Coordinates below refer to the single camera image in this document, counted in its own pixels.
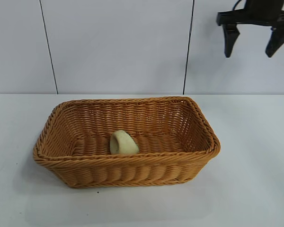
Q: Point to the tan woven wicker basket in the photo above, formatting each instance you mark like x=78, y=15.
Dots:
x=132, y=170

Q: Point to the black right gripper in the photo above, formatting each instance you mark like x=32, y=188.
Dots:
x=258, y=16

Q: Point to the pale yellow egg yolk pastry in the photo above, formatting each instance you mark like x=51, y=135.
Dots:
x=125, y=144

